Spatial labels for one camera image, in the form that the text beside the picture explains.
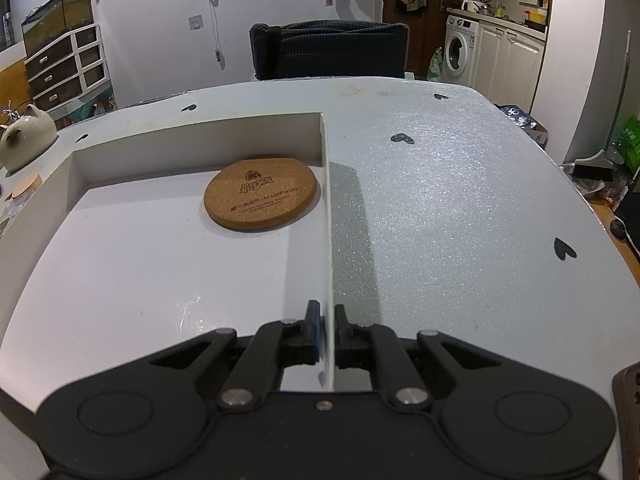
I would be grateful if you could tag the white drawer unit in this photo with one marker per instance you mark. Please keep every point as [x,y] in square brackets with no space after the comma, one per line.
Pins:
[65,70]

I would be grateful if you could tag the glass fish tank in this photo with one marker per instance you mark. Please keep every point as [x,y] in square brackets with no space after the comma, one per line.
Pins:
[57,20]

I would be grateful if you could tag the white washing machine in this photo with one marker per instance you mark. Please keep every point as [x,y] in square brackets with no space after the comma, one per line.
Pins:
[459,50]

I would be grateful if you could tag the white cat-shaped teapot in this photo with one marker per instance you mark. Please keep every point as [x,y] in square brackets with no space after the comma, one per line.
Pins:
[27,140]

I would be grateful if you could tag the pale round wooden coaster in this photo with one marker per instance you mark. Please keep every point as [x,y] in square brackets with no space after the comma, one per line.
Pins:
[25,186]

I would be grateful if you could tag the black fabric chair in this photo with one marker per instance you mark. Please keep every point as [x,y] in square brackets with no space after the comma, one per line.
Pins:
[330,50]

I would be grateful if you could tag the white kitchen base cabinet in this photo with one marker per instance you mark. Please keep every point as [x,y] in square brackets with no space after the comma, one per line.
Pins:
[510,65]

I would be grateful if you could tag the wall switch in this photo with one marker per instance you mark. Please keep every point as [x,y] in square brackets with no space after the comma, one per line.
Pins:
[195,22]

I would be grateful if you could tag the green packets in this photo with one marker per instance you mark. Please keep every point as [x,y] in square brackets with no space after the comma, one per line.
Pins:
[627,142]

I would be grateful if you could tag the white kettle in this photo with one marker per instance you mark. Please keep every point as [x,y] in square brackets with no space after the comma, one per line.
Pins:
[470,5]

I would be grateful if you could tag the silver twig ornament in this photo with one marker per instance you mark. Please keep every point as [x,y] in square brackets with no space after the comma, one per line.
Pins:
[7,112]

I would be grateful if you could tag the blue patterned box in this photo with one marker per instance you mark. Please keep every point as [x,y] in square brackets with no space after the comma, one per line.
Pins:
[520,120]

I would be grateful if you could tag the green plastic bag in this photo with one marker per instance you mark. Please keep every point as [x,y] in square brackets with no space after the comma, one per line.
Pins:
[435,66]

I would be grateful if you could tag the white box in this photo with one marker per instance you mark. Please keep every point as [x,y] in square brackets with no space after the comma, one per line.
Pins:
[150,270]

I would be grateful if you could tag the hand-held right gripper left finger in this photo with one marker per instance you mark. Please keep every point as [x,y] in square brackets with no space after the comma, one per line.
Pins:
[312,332]

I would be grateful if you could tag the dark brown object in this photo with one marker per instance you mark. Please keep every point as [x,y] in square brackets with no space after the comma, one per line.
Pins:
[629,425]

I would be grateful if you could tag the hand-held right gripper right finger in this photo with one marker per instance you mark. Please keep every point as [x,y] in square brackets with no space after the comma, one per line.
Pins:
[341,335]

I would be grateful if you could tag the printed cork coaster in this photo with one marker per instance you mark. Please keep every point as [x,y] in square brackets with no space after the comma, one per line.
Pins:
[260,195]

